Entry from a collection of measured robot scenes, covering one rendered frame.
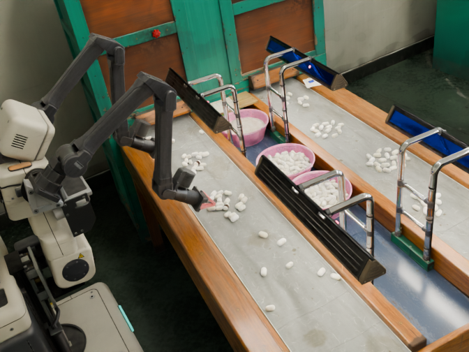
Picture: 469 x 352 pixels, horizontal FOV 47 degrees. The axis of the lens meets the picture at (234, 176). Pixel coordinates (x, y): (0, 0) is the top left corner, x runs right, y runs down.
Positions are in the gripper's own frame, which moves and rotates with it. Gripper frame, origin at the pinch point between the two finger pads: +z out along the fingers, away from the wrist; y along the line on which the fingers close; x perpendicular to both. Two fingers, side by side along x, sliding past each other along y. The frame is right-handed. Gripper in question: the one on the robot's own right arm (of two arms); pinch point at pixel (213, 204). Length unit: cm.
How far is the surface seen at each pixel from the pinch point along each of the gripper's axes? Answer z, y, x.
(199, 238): -5.1, -10.5, 11.1
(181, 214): -5.6, 8.1, 11.6
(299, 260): 16.7, -40.0, -4.7
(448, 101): 231, 113, -93
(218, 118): -9.0, 13.0, -30.4
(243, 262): 3.5, -29.6, 6.8
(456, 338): 34, -93, -19
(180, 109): 13, 86, -12
